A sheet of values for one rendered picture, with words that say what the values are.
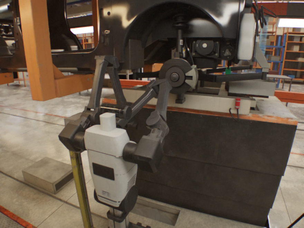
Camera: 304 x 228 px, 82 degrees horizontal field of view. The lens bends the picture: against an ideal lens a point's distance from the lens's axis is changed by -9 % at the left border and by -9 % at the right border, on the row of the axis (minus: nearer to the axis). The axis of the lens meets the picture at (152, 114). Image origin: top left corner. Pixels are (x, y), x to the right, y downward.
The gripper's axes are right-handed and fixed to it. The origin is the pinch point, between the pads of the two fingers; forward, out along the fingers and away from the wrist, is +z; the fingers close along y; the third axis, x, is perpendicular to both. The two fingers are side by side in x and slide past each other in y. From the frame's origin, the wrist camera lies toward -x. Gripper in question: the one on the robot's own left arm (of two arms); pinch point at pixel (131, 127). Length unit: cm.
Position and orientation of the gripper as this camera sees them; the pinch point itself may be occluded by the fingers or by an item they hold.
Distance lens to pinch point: 163.7
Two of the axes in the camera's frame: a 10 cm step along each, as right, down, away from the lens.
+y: -9.2, -1.2, 3.8
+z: 2.0, 6.8, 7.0
